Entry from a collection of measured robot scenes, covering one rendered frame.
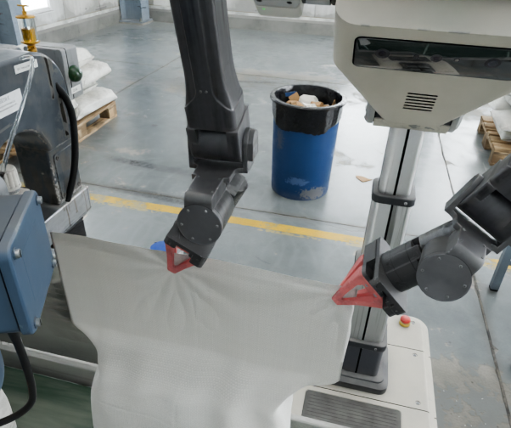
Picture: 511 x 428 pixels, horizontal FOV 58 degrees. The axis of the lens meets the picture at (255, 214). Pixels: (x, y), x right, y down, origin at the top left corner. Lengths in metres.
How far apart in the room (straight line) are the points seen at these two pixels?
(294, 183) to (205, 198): 2.47
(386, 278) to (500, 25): 0.48
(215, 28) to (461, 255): 0.35
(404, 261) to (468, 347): 1.67
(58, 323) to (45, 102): 0.86
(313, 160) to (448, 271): 2.42
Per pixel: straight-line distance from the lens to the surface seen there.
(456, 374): 2.15
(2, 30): 6.82
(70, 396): 1.48
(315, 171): 2.97
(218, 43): 0.50
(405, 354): 1.77
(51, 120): 0.87
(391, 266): 0.63
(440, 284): 0.55
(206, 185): 0.56
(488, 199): 0.58
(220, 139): 0.58
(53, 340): 1.63
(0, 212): 0.44
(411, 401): 1.65
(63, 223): 0.93
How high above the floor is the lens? 1.51
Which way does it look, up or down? 32 degrees down
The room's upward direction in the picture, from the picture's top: 2 degrees clockwise
